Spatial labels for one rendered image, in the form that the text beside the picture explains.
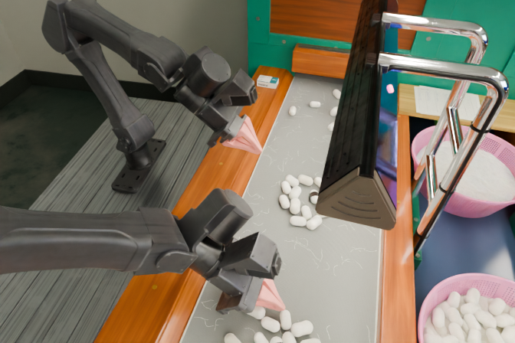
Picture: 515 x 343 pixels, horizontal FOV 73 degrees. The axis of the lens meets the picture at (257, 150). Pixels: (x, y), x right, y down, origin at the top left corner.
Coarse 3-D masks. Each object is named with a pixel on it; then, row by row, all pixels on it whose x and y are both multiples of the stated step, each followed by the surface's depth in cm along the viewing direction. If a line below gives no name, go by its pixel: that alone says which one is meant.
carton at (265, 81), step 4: (260, 76) 108; (264, 76) 108; (260, 80) 106; (264, 80) 106; (268, 80) 106; (272, 80) 106; (276, 80) 106; (260, 84) 107; (264, 84) 106; (268, 84) 106; (272, 84) 105; (276, 84) 105; (272, 88) 106
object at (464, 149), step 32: (448, 32) 56; (480, 32) 55; (384, 64) 47; (416, 64) 46; (448, 64) 45; (480, 64) 45; (448, 96) 64; (448, 128) 61; (480, 128) 49; (416, 192) 80; (448, 192) 57; (416, 224) 75; (416, 256) 70
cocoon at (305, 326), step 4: (296, 324) 56; (300, 324) 56; (304, 324) 56; (308, 324) 56; (312, 324) 57; (292, 328) 56; (296, 328) 55; (300, 328) 55; (304, 328) 55; (308, 328) 55; (312, 328) 56; (292, 332) 56; (296, 332) 55; (300, 332) 55; (304, 332) 55; (308, 332) 56; (296, 336) 55
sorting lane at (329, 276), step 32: (288, 96) 107; (320, 96) 107; (288, 128) 96; (320, 128) 96; (288, 160) 87; (320, 160) 87; (256, 192) 79; (256, 224) 72; (288, 224) 72; (320, 224) 72; (352, 224) 72; (288, 256) 67; (320, 256) 67; (352, 256) 67; (288, 288) 62; (320, 288) 62; (352, 288) 62; (192, 320) 58; (224, 320) 58; (256, 320) 58; (320, 320) 58; (352, 320) 58
